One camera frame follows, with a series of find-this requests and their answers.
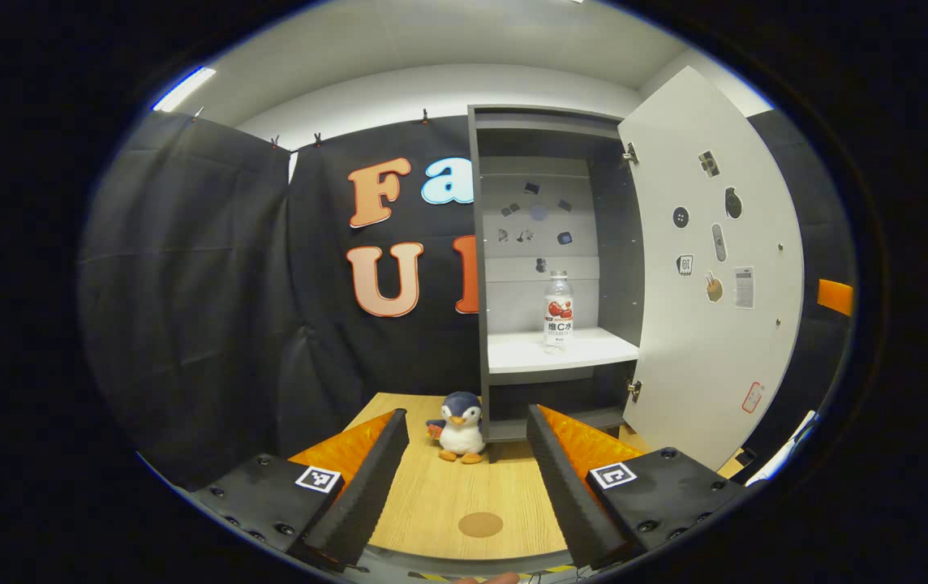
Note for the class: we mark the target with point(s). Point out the white cabinet door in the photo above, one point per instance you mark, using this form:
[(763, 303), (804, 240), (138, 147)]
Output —
[(699, 357)]

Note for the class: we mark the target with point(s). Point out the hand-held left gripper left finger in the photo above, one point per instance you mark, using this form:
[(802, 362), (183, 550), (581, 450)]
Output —
[(363, 487)]

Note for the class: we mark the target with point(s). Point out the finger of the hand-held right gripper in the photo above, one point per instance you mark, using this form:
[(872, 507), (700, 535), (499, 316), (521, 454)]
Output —
[(835, 297)]

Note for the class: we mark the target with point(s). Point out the ceiling light strip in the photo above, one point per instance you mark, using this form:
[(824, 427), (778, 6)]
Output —
[(184, 89)]

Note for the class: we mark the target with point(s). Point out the metal door hinge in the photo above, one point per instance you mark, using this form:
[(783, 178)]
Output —
[(630, 154), (634, 390)]

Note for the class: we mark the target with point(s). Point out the clear bottle red label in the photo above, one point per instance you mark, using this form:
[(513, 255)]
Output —
[(558, 316)]

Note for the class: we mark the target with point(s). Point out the plush penguin toy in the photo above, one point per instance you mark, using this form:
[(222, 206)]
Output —
[(461, 434)]

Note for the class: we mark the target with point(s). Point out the dark grey cabinet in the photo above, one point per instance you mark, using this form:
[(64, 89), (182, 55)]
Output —
[(476, 284)]

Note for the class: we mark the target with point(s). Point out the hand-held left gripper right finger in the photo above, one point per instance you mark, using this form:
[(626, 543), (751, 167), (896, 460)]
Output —
[(565, 495)]

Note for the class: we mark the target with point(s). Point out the round brown coaster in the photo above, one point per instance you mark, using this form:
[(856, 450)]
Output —
[(480, 525)]

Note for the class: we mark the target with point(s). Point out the white cabinet shelf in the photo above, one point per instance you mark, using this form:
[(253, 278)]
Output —
[(545, 357)]

